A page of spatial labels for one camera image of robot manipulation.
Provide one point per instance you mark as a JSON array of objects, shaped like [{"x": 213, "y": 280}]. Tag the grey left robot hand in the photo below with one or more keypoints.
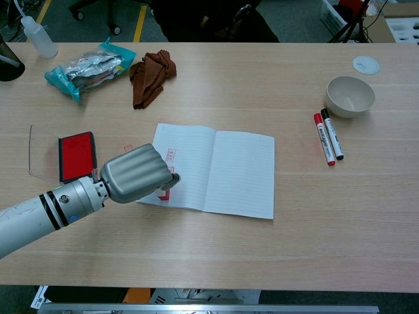
[{"x": 134, "y": 173}]

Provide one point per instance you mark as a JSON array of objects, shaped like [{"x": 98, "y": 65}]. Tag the small red stamp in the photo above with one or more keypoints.
[{"x": 163, "y": 196}]

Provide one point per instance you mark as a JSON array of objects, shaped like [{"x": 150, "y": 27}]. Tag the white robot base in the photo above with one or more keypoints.
[{"x": 203, "y": 296}]

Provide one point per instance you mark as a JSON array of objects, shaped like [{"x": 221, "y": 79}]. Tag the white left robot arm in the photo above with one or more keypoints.
[{"x": 32, "y": 212}]

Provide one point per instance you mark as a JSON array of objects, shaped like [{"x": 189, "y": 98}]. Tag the open lined notebook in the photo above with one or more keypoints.
[{"x": 239, "y": 173}]

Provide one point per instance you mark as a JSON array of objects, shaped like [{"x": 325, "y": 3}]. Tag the red ink pad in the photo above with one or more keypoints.
[{"x": 77, "y": 155}]

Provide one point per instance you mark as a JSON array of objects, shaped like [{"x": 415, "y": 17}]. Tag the clear ink pad lid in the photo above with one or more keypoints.
[{"x": 42, "y": 153}]

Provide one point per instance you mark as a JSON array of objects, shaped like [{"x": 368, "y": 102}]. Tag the brown cloth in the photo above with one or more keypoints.
[{"x": 150, "y": 78}]

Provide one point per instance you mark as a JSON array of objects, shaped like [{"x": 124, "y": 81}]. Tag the teal and silver foil bag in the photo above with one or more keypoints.
[{"x": 88, "y": 70}]

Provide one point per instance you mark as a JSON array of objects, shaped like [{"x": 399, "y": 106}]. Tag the orange object under table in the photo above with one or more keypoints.
[{"x": 137, "y": 296}]

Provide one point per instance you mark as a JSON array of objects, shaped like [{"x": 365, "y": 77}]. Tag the black office chair base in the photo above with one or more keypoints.
[{"x": 115, "y": 30}]

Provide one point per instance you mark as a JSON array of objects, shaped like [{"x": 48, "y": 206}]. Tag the black mesh object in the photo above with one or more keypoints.
[{"x": 10, "y": 68}]

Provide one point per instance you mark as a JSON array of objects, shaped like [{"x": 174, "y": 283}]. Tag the clear plastic cup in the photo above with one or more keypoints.
[{"x": 39, "y": 39}]

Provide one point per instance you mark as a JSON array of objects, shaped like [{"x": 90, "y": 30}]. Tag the person in black clothing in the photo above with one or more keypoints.
[{"x": 196, "y": 19}]

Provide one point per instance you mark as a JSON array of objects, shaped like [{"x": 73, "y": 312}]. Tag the red whiteboard marker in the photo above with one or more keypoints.
[{"x": 324, "y": 140}]

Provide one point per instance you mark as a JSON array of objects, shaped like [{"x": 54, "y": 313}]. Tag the black whiteboard marker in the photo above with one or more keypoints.
[{"x": 334, "y": 135}]

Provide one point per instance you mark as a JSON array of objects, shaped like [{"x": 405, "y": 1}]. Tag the beige bowl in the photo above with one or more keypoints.
[{"x": 350, "y": 98}]

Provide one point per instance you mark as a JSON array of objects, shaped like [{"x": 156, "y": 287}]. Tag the white plastic crate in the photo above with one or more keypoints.
[{"x": 332, "y": 18}]

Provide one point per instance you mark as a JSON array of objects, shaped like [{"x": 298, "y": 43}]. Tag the black tripod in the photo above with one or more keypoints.
[{"x": 347, "y": 27}]

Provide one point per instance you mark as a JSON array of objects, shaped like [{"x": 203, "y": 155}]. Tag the red object in crate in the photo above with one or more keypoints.
[{"x": 350, "y": 6}]

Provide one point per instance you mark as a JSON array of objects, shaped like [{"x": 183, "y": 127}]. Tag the large cardboard box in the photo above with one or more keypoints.
[{"x": 376, "y": 29}]

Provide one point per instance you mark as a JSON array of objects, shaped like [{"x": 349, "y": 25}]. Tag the white foam insert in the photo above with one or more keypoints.
[{"x": 402, "y": 29}]

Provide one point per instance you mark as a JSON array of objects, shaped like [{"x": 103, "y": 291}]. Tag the aluminium rail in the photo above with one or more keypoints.
[{"x": 196, "y": 310}]

